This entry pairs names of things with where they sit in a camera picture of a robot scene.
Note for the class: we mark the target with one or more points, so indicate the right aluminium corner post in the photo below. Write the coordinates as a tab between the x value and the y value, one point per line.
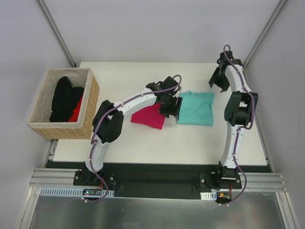
267	27

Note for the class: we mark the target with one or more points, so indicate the white cable duct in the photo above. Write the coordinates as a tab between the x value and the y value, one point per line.
208	196
74	192

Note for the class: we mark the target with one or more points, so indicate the aluminium frame rail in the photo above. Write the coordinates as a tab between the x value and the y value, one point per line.
48	177

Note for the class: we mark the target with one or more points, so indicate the black garment in basket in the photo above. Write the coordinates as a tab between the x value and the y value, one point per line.
64	100

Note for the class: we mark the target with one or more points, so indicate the wicker basket with liner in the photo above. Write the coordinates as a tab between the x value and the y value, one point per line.
39	117

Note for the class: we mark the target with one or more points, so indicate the pink t shirt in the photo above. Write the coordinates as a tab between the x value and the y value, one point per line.
149	116

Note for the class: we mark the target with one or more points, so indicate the red garment in basket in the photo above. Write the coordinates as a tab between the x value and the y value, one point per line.
76	111

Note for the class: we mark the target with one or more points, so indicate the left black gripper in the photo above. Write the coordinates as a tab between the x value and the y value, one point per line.
177	108

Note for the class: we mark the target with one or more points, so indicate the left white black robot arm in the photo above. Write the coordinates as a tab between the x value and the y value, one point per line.
107	123

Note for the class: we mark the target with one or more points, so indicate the teal t shirt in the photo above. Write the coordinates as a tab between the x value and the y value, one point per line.
196	109

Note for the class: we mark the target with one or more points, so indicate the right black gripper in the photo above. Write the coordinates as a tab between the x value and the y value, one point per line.
219	78

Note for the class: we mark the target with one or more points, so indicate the left aluminium corner post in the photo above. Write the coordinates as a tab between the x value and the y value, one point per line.
56	32

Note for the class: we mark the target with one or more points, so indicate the right white cable duct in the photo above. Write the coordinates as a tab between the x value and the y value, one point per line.
208	196

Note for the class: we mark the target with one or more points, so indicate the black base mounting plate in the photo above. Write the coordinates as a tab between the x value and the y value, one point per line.
170	181

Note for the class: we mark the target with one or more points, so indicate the left white cable duct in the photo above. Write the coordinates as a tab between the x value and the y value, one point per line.
74	192

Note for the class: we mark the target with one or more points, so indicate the aluminium corner post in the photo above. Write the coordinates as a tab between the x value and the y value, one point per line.
267	27
56	32

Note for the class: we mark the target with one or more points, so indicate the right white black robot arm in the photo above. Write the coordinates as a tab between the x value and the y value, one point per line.
239	115

